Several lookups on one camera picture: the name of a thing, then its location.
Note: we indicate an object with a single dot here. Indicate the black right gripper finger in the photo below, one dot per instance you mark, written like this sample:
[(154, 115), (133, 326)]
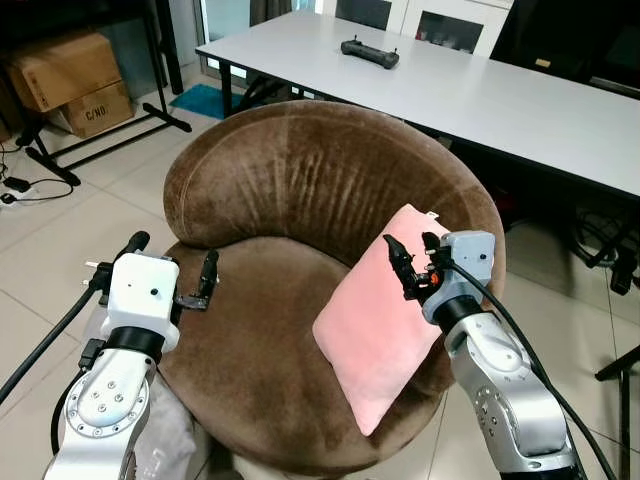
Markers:
[(397, 255), (431, 243)]

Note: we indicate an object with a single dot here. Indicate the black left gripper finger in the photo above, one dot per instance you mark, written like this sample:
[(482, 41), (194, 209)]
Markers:
[(209, 275), (135, 245)]

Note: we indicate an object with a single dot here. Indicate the pink pillow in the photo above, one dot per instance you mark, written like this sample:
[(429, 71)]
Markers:
[(375, 330)]

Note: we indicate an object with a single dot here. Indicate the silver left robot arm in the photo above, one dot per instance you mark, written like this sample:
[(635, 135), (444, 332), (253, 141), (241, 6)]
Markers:
[(105, 400)]

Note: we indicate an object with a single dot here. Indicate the brown round velvet sofa chair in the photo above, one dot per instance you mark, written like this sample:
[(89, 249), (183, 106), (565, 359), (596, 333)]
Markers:
[(290, 180)]

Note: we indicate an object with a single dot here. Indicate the teal floor mat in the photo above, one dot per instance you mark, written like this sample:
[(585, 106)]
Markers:
[(198, 100)]

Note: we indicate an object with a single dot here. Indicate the small printed cardboard box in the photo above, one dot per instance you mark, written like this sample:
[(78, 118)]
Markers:
[(100, 112)]

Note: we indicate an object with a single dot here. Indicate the grey fabric cushion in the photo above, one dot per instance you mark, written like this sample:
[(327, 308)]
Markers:
[(170, 440)]

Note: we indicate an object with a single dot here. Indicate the white long table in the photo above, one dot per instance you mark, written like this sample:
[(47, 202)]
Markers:
[(480, 95)]

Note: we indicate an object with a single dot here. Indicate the black slanted table leg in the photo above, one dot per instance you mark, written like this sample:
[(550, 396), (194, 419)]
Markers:
[(620, 365)]

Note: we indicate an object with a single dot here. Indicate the large plain cardboard box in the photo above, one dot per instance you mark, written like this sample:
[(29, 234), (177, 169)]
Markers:
[(65, 68)]

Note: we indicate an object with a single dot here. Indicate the black remote controller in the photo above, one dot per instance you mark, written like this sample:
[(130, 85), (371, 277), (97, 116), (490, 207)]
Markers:
[(369, 53)]

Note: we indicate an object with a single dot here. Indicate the small beige tag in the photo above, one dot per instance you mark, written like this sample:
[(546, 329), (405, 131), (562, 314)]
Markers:
[(543, 63)]

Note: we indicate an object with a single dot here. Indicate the white glass-door cabinet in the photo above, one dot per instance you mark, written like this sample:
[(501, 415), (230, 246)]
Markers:
[(420, 22)]

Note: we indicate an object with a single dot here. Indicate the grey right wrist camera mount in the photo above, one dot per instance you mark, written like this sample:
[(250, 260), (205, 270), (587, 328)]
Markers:
[(468, 258)]

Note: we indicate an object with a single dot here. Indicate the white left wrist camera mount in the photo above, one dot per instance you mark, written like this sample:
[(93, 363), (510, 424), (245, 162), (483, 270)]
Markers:
[(140, 295)]

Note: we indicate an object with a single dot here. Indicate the black metal rack frame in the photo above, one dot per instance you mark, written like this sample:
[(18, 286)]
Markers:
[(160, 105)]

